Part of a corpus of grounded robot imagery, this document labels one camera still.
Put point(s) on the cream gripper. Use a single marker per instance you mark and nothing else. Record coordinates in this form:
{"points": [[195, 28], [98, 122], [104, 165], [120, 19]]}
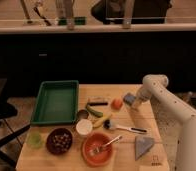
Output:
{"points": [[137, 102]]}

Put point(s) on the blue sponge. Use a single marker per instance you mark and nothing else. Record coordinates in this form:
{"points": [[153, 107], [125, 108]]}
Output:
{"points": [[129, 99]]}

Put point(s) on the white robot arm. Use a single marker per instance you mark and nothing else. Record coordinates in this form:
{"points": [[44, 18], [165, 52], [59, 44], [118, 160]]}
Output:
{"points": [[156, 85]]}

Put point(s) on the small dark metal cup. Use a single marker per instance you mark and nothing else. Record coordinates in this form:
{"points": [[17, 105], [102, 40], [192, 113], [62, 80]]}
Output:
{"points": [[82, 114]]}

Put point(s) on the white cup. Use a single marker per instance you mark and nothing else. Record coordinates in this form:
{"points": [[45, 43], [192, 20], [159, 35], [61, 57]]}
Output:
{"points": [[84, 127]]}

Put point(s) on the green plastic cup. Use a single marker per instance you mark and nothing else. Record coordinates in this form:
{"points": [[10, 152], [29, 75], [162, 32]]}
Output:
{"points": [[34, 140]]}

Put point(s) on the orange fruit toy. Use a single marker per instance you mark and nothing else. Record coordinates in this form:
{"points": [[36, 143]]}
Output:
{"points": [[116, 104]]}

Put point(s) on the grey folded cloth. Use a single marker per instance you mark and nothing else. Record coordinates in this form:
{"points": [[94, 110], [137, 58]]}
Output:
{"points": [[142, 145]]}

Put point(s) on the yellow banana toy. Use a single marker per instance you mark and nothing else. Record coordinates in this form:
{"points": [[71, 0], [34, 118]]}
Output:
{"points": [[101, 120]]}

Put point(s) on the green cucumber toy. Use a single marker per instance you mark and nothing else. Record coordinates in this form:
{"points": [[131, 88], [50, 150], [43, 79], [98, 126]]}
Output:
{"points": [[94, 112]]}

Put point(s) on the orange bowl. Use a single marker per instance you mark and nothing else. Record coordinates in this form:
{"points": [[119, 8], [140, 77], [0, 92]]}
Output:
{"points": [[94, 140]]}

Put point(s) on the metal fork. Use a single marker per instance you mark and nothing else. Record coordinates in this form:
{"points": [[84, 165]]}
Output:
{"points": [[101, 148]]}

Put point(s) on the green plastic tray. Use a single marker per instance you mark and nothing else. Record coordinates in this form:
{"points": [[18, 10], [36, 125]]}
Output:
{"points": [[56, 103]]}

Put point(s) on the dark bowl with nuts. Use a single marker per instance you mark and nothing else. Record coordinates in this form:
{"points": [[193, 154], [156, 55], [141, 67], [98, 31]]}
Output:
{"points": [[59, 141]]}

